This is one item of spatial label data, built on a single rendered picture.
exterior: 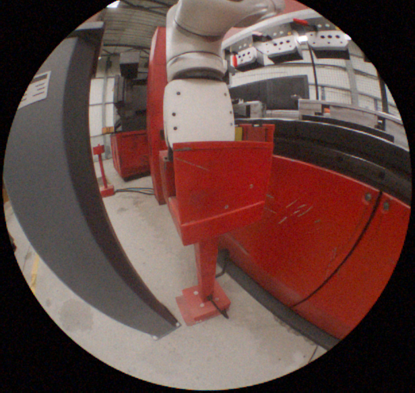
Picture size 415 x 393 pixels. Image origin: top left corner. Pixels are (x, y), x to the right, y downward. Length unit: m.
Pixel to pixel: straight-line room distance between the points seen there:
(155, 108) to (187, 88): 1.33
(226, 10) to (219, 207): 0.25
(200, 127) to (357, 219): 0.40
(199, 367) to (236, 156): 0.85
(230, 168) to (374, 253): 0.43
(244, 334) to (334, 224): 0.67
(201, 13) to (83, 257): 0.33
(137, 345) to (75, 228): 0.76
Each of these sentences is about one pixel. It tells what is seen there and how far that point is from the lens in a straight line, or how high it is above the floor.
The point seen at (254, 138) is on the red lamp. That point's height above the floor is 0.81.
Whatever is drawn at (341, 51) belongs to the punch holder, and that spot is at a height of 1.17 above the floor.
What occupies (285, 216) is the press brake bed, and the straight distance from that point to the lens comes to 0.44.
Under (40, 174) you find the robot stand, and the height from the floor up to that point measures 0.81.
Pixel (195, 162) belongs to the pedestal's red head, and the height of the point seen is 0.79.
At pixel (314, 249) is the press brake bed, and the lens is 0.46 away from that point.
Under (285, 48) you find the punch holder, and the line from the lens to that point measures 0.62.
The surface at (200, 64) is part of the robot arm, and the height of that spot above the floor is 0.91.
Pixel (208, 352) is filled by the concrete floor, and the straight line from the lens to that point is 0.82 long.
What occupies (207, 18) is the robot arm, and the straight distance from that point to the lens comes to 0.18.
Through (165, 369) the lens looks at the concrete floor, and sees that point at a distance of 0.86.
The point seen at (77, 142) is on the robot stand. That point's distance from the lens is 0.20.
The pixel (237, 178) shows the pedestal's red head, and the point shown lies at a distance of 0.19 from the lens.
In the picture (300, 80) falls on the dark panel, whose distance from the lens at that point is 1.17.
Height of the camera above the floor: 0.82
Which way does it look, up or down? 22 degrees down
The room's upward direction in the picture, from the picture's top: straight up
